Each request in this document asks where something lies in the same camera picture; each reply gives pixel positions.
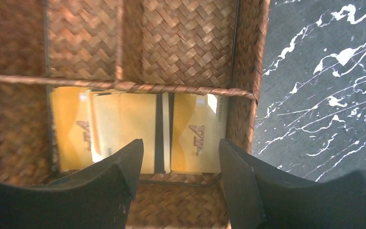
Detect black striped yellow card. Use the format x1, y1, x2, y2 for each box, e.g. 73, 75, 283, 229
90, 92, 172, 174

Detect yellow VIP card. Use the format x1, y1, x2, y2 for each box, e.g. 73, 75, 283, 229
50, 86, 103, 172
171, 94, 228, 174

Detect brown woven basket card holder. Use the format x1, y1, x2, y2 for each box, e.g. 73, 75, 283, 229
0, 0, 270, 229

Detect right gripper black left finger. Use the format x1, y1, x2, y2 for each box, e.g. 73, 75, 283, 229
0, 139, 144, 229

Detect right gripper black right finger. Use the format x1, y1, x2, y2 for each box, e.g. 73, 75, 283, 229
219, 139, 366, 229

